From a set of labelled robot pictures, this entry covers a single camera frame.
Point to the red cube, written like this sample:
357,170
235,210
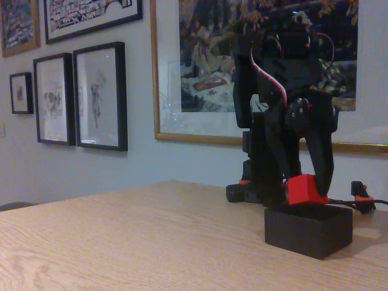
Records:
301,191

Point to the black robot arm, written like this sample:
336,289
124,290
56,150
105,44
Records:
272,69

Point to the black box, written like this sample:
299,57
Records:
306,235

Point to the black clamp with orange band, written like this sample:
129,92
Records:
360,195

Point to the large gold framed painting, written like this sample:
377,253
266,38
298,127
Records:
206,60

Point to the black framed figure drawing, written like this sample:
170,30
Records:
100,97

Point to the black framed group drawing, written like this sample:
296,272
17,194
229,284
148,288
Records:
53,100

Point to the black framed city print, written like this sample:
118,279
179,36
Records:
91,15

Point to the small black framed picture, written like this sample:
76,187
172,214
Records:
20,93

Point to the dark chair back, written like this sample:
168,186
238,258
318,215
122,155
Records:
15,206

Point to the wood framed colourful picture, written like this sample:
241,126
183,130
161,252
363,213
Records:
18,24

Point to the white wall switch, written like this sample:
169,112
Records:
2,130

